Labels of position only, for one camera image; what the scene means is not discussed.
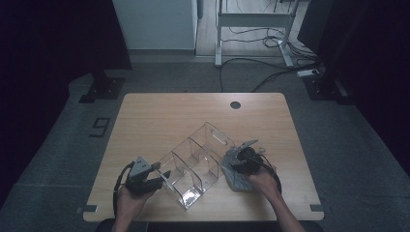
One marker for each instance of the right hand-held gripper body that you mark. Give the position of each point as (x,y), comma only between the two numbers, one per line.
(249,161)

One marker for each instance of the dark curtain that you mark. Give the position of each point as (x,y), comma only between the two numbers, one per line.
(48,64)
(380,64)

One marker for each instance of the white metal desk frame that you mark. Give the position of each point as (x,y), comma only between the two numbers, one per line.
(254,20)

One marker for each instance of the black stand base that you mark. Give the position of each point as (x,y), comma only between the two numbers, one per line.
(322,88)
(106,88)

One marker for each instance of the person's left hand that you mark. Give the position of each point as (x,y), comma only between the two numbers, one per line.
(130,203)

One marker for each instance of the white cabinet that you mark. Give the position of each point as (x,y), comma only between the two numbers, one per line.
(154,22)

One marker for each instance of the person's dark clothing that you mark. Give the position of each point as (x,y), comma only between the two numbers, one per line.
(199,227)

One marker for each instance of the person's right hand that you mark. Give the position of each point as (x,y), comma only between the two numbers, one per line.
(266,183)

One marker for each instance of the grey striped cloth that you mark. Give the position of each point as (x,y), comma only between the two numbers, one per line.
(237,182)

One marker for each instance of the white power strip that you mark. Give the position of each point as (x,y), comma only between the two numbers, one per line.
(307,73)

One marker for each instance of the clear acrylic organizer box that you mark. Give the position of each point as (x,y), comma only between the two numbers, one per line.
(193,167)

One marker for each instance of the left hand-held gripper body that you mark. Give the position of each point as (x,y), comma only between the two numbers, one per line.
(140,183)

